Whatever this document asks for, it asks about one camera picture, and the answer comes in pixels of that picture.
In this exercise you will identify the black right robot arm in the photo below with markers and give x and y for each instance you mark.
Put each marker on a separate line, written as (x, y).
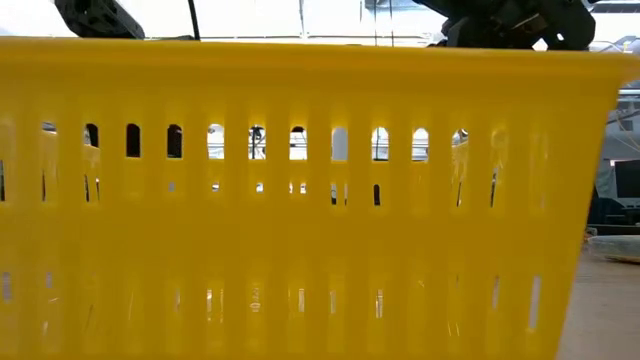
(500, 25)

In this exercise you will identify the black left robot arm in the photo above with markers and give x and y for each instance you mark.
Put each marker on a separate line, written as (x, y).
(100, 17)

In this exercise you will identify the yellow plastic basket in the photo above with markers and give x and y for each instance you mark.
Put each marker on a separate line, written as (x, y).
(320, 235)

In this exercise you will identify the grey covered machine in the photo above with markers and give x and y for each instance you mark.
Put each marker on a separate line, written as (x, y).
(620, 150)

